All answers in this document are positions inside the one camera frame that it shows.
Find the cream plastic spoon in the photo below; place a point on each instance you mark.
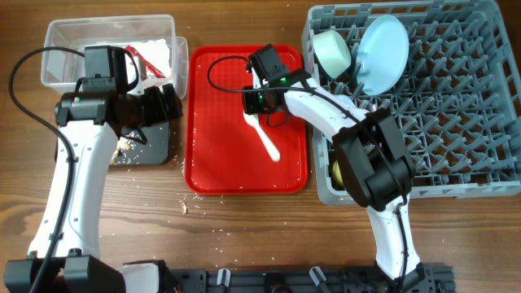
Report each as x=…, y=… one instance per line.
x=253, y=121

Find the yellow plastic cup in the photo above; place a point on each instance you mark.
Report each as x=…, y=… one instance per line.
x=336, y=177

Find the green bowl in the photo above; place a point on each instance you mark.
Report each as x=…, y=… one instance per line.
x=332, y=53

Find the red ketchup packet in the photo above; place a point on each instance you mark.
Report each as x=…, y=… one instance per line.
x=147, y=70

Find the food scraps rice and peanuts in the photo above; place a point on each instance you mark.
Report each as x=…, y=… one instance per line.
x=131, y=153

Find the white napkin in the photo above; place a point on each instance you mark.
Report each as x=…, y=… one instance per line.
x=157, y=52

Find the light blue plate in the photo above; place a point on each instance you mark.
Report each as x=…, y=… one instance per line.
x=383, y=53

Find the light blue bowl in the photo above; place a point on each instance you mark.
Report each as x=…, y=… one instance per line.
x=346, y=101

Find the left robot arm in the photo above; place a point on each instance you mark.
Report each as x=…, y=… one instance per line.
x=64, y=255

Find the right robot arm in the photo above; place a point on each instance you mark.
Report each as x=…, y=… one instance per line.
x=375, y=165

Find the grey dishwasher rack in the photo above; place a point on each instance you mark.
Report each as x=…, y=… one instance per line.
x=458, y=101

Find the red serving tray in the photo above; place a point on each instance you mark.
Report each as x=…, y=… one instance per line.
x=224, y=154

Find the black plastic tray bin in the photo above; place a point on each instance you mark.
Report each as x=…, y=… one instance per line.
x=107, y=128

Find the clear plastic bin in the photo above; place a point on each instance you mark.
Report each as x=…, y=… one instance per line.
x=61, y=70

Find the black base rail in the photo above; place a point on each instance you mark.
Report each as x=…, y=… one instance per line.
x=351, y=280

